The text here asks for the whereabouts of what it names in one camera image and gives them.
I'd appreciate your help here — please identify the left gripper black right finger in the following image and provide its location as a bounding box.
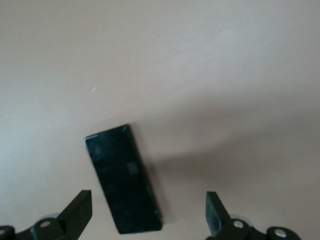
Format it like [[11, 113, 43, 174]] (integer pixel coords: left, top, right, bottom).
[[205, 191, 302, 240]]

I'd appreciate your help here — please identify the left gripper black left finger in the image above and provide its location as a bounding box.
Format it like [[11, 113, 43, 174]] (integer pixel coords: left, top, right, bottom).
[[0, 189, 93, 240]]

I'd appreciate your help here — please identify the large black smartphone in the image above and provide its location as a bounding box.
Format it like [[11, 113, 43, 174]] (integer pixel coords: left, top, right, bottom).
[[82, 122, 164, 235]]

